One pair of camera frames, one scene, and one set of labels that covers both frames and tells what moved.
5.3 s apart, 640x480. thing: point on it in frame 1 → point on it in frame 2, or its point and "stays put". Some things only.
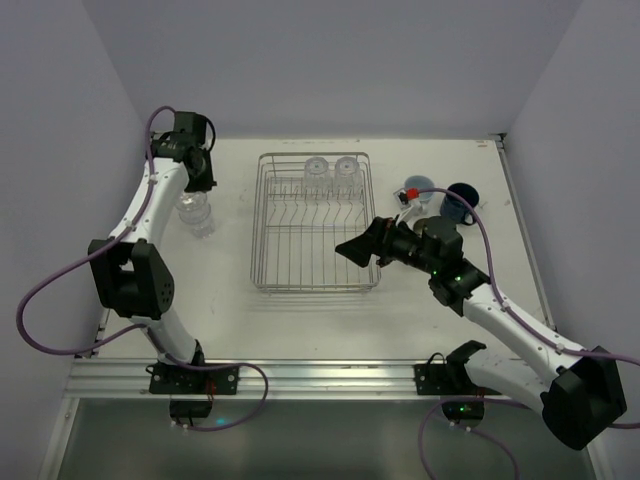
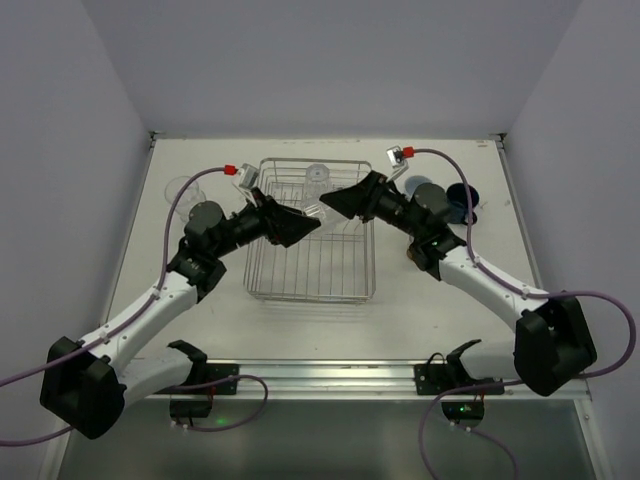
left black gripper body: (201, 181) → (272, 220)
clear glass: (203, 229) → (189, 197)
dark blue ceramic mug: (452, 205) stays put
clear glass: (347, 177) → (330, 220)
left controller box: (190, 408) stays put
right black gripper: (378, 240) → (371, 195)
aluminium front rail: (289, 378) stays put
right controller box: (468, 413) stays put
